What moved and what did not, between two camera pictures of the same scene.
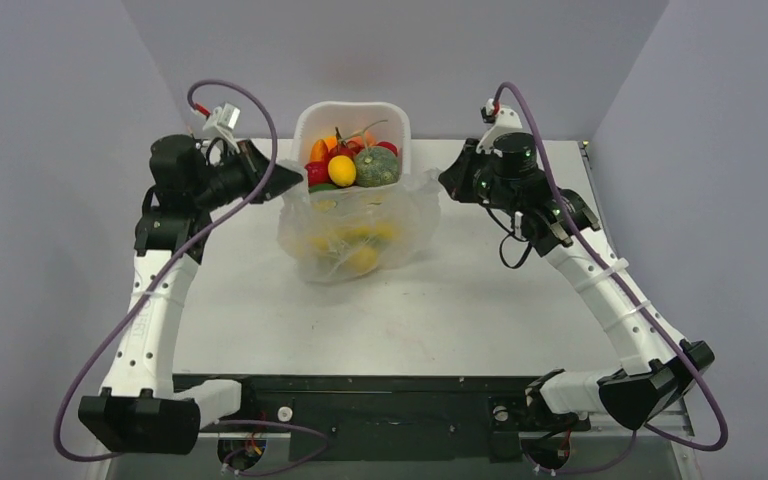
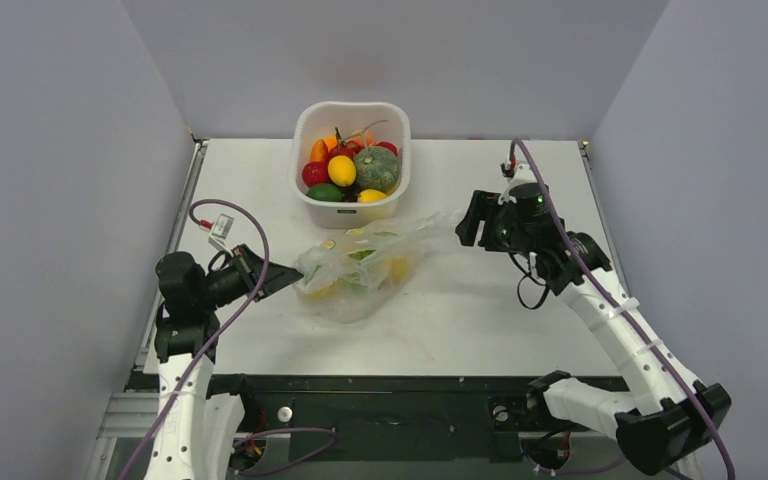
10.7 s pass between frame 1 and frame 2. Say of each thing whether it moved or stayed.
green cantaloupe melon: stayed
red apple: stayed
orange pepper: stayed
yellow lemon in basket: stayed
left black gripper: moved
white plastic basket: stayed
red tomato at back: stayed
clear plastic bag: moved
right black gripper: moved
